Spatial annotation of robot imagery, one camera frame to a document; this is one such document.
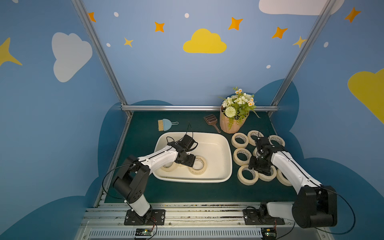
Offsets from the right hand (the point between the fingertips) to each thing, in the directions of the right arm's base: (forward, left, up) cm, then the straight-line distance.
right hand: (255, 166), depth 85 cm
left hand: (+3, +38, -2) cm, 39 cm away
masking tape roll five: (-5, -8, -5) cm, 11 cm away
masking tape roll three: (+24, +4, -8) cm, 25 cm away
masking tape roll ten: (-4, +33, -4) cm, 33 cm away
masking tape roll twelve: (-7, +7, -5) cm, 11 cm away
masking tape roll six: (+13, +5, -4) cm, 14 cm away
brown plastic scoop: (+40, +25, -5) cm, 47 cm away
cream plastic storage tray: (+14, +22, -5) cm, 27 cm away
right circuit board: (-31, -4, -10) cm, 33 cm away
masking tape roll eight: (-3, +48, -2) cm, 48 cm away
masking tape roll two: (+29, -7, -6) cm, 31 cm away
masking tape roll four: (+25, -22, -6) cm, 34 cm away
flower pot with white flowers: (+25, +13, +20) cm, 34 cm away
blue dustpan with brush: (+35, +61, -7) cm, 70 cm away
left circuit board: (-34, +58, -8) cm, 68 cm away
